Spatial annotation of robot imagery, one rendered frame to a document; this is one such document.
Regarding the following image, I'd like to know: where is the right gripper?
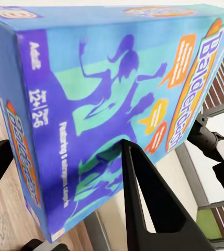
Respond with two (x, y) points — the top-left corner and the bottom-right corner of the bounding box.
(187, 109), (210, 146)

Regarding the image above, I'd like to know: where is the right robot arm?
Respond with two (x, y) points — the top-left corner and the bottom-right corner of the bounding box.
(187, 106), (224, 251)

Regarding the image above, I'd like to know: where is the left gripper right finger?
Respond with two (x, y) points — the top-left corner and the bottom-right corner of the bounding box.
(121, 139), (216, 251)

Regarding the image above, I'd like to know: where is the board game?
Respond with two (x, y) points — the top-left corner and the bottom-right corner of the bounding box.
(0, 4), (224, 244)

